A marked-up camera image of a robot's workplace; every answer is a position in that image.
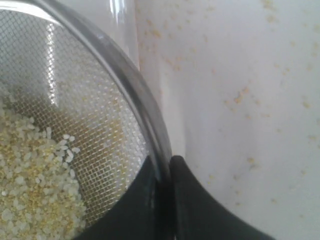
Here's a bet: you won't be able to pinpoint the round steel mesh sieve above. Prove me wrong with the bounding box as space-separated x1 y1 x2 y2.
0 0 174 240

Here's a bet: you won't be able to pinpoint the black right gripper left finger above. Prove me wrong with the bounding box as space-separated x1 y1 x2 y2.
75 157 160 240

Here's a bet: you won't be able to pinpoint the white plastic tray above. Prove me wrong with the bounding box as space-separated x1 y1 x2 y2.
109 0 320 240

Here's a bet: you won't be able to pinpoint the pile of grains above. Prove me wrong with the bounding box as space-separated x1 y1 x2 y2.
0 86 86 240

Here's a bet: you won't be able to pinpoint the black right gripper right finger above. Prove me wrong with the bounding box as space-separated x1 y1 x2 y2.
169 155 273 240

